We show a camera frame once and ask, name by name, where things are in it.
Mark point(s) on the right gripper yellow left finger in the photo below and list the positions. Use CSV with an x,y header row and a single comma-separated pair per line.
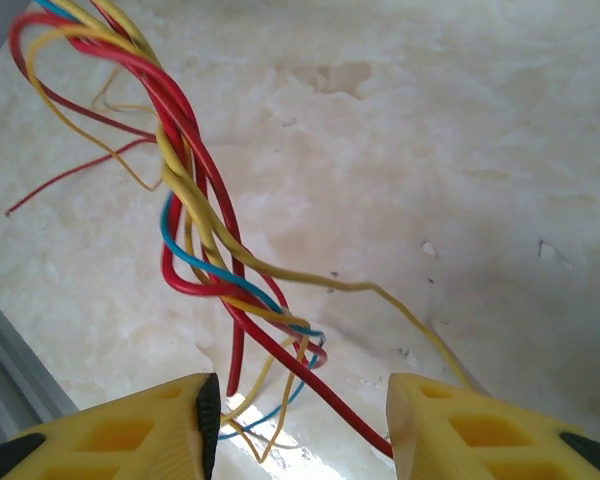
x,y
120,440

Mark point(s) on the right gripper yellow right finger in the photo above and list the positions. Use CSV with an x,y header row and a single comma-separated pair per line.
x,y
480,440

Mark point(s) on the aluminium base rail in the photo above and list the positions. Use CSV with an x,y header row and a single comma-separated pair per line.
x,y
0,360

